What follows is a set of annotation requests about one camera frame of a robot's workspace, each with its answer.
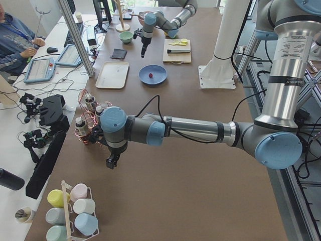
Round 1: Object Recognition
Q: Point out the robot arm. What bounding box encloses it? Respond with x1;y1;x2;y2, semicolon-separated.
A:
89;1;320;169
133;0;198;58

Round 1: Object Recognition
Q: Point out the teach pendant near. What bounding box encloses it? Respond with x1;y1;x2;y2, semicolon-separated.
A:
24;58;55;84

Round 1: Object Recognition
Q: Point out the paper cup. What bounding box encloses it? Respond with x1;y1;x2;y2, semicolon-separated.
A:
15;207;36;223

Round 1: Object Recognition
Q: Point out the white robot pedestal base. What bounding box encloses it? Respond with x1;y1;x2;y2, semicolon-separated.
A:
199;0;251;89

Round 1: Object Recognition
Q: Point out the teach pendant far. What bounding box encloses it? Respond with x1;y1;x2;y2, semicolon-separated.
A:
55;44;81;67

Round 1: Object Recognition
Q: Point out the blue plate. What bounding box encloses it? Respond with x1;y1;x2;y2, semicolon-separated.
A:
138;65;168;85

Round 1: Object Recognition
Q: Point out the dark drink bottle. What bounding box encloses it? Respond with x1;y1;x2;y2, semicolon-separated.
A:
85;93;97;111
75;117;93;145
95;105;104;123

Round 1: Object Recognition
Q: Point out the black keyboard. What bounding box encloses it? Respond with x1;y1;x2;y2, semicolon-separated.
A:
63;22;84;48

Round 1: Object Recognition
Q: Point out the black computer mouse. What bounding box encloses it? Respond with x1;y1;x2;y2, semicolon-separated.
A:
47;47;58;54

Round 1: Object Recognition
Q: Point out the green bowl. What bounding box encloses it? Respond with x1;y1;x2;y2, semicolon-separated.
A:
119;31;133;44

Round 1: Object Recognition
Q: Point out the dark drink bottle right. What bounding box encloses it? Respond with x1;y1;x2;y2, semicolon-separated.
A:
75;117;93;145

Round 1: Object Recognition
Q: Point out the aluminium frame post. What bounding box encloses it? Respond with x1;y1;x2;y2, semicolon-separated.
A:
57;0;94;77

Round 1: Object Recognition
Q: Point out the copper wire bottle rack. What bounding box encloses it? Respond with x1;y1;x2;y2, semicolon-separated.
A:
74;89;113;141

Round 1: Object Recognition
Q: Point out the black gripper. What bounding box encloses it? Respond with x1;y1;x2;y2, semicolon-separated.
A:
89;125;127;169
133;28;152;58

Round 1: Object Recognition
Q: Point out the lemon half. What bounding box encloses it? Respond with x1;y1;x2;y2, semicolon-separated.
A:
181;38;188;45

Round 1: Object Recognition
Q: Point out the seated person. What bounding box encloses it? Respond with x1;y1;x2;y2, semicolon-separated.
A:
1;7;46;76

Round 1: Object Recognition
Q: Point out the yellow plastic knife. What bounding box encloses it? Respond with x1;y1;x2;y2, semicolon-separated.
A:
167;42;188;46

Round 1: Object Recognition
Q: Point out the wooden glass stand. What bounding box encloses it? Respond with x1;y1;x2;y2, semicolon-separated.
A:
114;0;130;33

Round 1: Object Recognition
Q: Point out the steel muddler black tip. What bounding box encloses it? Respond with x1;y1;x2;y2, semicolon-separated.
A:
167;49;191;54

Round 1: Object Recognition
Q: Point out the dark drink bottle middle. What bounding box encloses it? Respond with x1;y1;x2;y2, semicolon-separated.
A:
95;105;104;123

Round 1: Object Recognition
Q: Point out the teach pendant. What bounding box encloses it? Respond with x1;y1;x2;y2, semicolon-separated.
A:
55;44;81;67
24;58;55;84

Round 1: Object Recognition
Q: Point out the grey folded cloth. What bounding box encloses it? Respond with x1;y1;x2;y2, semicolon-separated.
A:
110;48;127;59

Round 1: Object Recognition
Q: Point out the cup rack with cups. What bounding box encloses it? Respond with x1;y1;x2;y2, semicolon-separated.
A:
46;180;100;240

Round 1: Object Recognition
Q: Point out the cream rabbit tray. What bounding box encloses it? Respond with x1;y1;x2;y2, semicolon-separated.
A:
95;62;129;89

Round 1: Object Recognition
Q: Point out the wooden cutting board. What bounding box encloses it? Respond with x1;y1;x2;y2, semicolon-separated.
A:
163;38;192;64

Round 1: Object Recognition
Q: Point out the black thermos bottle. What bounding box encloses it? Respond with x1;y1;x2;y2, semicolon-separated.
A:
1;168;25;191

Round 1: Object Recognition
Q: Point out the pink bowl of ice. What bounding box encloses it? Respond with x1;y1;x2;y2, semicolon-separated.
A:
138;11;150;26

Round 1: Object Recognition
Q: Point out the dark drink bottle top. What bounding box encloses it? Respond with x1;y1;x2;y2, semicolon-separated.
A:
85;93;97;111

